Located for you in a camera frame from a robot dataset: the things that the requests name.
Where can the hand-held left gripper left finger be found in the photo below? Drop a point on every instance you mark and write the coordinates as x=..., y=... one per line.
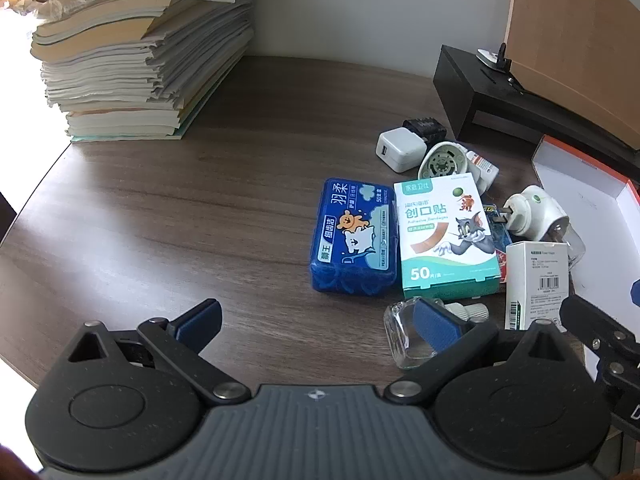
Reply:
x=200, y=321

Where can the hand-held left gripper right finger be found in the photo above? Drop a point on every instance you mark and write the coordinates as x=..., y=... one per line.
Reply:
x=435, y=322

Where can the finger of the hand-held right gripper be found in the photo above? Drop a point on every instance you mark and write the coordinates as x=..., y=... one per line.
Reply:
x=636, y=291
x=592, y=325

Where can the clear glass liquid bottle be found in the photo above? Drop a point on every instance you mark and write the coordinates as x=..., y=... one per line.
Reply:
x=400, y=332

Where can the small white product box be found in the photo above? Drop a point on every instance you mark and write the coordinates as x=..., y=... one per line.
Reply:
x=537, y=280

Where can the white green bandage box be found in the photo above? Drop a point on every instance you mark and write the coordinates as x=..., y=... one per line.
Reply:
x=445, y=240

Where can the blue card box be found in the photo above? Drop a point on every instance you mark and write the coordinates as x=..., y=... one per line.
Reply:
x=497, y=225

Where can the white cardboard box orange edge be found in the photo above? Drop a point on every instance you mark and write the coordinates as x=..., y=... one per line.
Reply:
x=585, y=185

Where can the blue dental floss box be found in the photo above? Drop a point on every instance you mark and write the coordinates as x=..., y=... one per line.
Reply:
x=352, y=235

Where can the white repellent heater with bottle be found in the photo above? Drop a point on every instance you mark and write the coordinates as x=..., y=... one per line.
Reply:
x=537, y=212

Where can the white plug-in repellent heater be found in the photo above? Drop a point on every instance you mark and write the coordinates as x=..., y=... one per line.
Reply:
x=442, y=162

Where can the small white bottle red label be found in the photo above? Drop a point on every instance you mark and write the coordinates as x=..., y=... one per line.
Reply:
x=487, y=170

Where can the white USB charger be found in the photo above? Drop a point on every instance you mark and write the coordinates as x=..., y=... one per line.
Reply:
x=400, y=150

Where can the black power adapter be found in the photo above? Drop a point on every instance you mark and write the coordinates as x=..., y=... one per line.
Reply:
x=425, y=130

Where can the black monitor riser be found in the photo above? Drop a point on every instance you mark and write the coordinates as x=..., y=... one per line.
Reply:
x=465, y=90

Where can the wooden-backed monitor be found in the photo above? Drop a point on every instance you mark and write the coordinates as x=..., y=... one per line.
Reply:
x=575, y=35

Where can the stack of books and papers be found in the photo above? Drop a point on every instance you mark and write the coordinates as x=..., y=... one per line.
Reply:
x=135, y=50

